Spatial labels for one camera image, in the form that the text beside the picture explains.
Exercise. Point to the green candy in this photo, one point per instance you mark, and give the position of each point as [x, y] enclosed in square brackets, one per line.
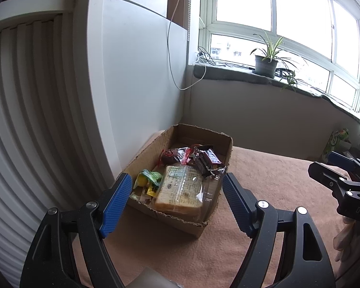
[151, 175]

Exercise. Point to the white window frame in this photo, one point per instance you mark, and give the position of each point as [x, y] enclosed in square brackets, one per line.
[243, 27]

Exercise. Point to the clear dark cake packet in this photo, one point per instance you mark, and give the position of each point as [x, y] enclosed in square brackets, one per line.
[169, 155]

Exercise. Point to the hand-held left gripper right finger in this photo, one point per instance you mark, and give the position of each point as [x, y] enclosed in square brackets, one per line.
[237, 204]

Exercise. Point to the red clear snack packet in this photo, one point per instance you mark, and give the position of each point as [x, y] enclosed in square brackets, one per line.
[186, 156]

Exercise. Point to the white cabinet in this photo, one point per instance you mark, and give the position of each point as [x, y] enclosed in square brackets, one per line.
[138, 81]

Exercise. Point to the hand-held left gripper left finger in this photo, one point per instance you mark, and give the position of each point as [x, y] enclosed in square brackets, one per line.
[117, 204]

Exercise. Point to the green gift bag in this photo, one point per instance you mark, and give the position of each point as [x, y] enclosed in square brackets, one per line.
[336, 141]

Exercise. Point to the person's right hand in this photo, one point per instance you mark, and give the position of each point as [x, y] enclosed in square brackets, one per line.
[346, 240]

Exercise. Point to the white power strip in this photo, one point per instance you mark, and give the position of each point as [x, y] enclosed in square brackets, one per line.
[200, 55]

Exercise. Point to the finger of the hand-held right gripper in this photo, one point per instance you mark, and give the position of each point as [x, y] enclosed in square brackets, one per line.
[342, 159]
[325, 174]

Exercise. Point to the white ribbed cabinet door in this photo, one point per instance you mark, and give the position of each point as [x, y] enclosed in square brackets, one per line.
[33, 111]

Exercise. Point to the yellow candy packet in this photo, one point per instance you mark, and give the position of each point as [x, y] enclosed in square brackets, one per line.
[152, 190]

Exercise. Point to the potted spider plant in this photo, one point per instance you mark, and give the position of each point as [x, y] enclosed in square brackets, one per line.
[265, 64]

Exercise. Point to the brown chocolate bar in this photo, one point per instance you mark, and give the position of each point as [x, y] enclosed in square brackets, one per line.
[203, 147]
[208, 158]

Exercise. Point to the clear bread packet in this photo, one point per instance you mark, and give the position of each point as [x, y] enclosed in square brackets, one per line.
[180, 192]

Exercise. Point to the brown cardboard box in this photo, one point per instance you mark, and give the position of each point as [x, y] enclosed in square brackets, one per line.
[183, 225]

